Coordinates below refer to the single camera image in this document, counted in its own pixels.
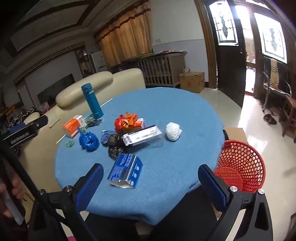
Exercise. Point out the blue cardboard box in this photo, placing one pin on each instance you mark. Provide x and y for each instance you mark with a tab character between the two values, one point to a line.
124	169

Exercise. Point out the blue tablecloth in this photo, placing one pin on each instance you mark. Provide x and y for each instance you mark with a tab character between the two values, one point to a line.
185	111

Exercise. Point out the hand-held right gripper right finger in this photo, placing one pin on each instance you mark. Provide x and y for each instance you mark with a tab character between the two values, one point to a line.
211	185

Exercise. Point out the striped towel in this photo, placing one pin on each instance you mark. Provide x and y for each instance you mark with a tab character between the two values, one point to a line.
274	71

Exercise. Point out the person's left hand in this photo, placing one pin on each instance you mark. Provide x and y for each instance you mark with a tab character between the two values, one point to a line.
16	185

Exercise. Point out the small blue sachet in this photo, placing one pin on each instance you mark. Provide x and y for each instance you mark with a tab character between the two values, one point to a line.
105	138

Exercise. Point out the thin white stick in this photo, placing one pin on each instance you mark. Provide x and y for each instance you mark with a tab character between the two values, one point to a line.
108	100

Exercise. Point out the metal frame chair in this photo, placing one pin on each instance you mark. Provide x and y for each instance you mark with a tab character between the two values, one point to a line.
268	92

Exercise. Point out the white and orange medicine box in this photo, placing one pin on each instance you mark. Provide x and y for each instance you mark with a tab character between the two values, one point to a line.
137	126

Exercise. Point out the red mesh basket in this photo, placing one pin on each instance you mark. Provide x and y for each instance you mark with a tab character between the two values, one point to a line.
242	157

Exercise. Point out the white refrigerator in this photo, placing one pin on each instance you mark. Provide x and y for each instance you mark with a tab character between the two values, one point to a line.
98	61

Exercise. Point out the dark slipper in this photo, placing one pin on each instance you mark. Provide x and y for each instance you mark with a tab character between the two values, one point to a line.
272	121
268	116

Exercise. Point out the plain brown cardboard box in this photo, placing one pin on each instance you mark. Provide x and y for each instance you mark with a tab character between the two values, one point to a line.
192	82

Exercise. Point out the wooden chair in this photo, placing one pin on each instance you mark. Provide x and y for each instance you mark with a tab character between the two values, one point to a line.
289	109

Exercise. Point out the dark door with stained glass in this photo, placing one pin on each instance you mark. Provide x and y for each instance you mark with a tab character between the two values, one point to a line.
229	69

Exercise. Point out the beige curtain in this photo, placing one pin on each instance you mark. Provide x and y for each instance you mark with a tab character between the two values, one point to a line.
124	39

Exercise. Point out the wooden display shelf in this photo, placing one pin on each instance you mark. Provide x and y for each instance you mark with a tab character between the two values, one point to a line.
84	61

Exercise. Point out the clear bag of green candies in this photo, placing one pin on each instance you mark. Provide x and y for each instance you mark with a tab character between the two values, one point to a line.
93	121

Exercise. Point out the orange bag with red ribbon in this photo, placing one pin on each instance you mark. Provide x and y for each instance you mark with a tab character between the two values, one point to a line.
129	119

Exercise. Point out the clear plastic bag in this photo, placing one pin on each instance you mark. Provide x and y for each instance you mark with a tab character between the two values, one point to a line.
186	70

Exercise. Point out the blue plastic bag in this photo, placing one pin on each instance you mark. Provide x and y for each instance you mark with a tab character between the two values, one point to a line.
89	141

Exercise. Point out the teal thermos bottle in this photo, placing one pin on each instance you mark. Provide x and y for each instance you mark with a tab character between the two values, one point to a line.
92	102

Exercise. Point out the black television screen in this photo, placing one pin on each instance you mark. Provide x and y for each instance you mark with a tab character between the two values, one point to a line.
57	89

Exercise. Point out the cardboard box with red stripe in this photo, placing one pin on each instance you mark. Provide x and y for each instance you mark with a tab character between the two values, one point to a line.
235	134

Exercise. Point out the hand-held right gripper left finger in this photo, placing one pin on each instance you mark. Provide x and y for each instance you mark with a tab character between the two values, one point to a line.
91	183

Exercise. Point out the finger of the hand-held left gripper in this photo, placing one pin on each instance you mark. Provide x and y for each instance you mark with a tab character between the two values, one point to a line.
39	121

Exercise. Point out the floral patterned cloth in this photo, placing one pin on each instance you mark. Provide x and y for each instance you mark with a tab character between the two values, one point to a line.
20	118

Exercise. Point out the white plastic ball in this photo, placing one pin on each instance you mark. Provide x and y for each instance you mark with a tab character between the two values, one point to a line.
173	132

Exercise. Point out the red plastic bag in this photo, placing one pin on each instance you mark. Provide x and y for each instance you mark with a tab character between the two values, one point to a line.
119	122

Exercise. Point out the wooden slatted crib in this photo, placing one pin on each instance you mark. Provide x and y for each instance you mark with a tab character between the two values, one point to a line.
157	69

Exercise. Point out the cream leather sofa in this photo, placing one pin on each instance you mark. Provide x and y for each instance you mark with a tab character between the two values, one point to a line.
76	90

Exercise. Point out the green candy wrapper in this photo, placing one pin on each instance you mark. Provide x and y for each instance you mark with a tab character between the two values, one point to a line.
84	128
69	143

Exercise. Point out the beige paper slip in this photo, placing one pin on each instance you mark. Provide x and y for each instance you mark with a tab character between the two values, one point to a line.
54	123

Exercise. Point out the dark patterned plastic bag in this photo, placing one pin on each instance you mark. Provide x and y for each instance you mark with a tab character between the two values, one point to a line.
114	142

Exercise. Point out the long white and blue box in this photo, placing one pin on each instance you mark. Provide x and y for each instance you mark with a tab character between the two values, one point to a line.
141	136

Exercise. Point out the open door leaf stained glass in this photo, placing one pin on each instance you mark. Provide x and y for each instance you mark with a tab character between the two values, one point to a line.
270	34

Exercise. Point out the clear plastic wrapper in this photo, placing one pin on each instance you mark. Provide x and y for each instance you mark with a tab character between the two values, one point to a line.
156	142

